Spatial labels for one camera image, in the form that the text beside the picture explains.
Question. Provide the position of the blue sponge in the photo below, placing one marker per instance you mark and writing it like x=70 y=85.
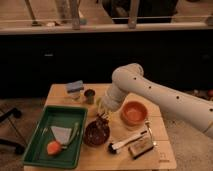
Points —
x=74 y=86

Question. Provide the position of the wooden block sponge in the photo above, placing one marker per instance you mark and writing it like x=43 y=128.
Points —
x=140 y=147

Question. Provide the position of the orange bowl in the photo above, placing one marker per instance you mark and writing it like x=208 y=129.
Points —
x=133 y=113

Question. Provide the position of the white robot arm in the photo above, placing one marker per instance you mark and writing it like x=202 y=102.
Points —
x=130 y=79

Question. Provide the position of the purple bowl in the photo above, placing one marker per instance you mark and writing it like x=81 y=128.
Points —
x=95 y=137

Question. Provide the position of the metal spoon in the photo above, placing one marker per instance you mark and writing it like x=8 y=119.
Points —
x=147 y=123

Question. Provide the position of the grey cloth piece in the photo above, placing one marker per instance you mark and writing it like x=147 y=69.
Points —
x=61 y=134

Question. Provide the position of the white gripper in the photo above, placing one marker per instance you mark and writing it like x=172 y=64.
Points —
x=113 y=98

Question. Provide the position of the green plastic tray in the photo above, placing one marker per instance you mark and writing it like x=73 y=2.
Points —
x=62 y=124

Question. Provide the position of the orange carrot toy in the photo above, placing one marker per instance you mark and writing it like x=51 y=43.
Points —
x=53 y=148

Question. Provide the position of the clear glass jar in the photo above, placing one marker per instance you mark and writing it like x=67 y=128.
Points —
x=75 y=95

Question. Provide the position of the purple grape bunch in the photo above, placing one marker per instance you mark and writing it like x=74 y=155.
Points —
x=102 y=123

